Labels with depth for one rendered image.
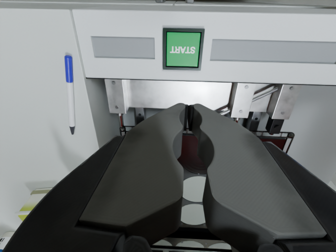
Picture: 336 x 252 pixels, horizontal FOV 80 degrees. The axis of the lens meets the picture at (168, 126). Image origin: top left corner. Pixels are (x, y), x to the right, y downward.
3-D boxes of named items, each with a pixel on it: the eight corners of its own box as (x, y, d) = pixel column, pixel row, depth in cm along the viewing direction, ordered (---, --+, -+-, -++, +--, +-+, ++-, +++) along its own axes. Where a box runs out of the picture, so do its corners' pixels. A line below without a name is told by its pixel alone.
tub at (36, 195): (77, 206, 49) (64, 234, 43) (49, 207, 49) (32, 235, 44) (65, 184, 45) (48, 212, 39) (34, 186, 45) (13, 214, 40)
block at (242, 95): (244, 111, 42) (248, 118, 40) (227, 111, 42) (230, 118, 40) (253, 74, 38) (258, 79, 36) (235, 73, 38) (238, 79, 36)
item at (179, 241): (260, 224, 68) (271, 254, 60) (131, 217, 70) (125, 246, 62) (261, 221, 67) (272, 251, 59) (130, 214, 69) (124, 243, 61)
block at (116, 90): (129, 107, 43) (126, 114, 41) (113, 107, 43) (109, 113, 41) (125, 70, 39) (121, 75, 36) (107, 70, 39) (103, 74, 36)
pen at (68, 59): (74, 136, 36) (70, 57, 29) (68, 135, 36) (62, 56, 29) (76, 133, 37) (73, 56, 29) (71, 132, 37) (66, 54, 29)
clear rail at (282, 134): (291, 136, 44) (294, 139, 43) (120, 129, 45) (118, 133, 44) (293, 130, 43) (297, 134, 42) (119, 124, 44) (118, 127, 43)
